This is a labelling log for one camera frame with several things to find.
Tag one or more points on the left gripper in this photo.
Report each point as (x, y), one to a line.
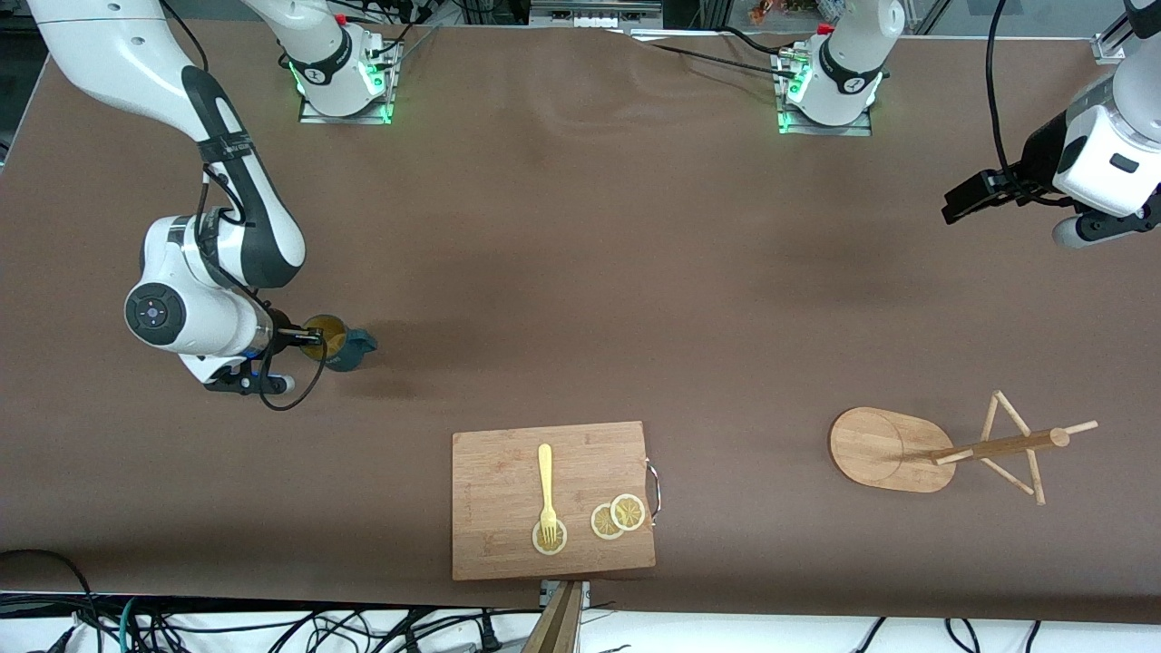
(1040, 157)

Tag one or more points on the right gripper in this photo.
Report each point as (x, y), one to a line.
(280, 329)

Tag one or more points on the dark teal mug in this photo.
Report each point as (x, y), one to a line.
(349, 352)

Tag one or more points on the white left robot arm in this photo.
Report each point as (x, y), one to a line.
(848, 54)

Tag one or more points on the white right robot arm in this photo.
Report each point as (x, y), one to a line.
(91, 54)

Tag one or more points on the wooden cup rack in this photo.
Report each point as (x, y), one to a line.
(893, 449)

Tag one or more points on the wooden cutting board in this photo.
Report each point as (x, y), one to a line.
(499, 490)

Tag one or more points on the yellow plastic fork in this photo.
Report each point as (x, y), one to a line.
(545, 472)

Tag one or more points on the brown table cover sheet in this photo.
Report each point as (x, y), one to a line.
(580, 272)

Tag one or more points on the lemon slice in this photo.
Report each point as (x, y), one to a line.
(600, 524)
(555, 542)
(629, 511)

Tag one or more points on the grey box behind table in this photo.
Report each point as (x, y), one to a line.
(594, 11)

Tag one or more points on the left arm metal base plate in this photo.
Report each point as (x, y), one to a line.
(857, 129)

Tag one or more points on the aluminium frame profile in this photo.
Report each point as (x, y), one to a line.
(1111, 45)

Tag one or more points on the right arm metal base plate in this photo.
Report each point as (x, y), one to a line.
(317, 119)

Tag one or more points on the small metal bracket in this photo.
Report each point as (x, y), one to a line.
(585, 594)

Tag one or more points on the wooden post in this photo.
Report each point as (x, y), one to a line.
(555, 626)

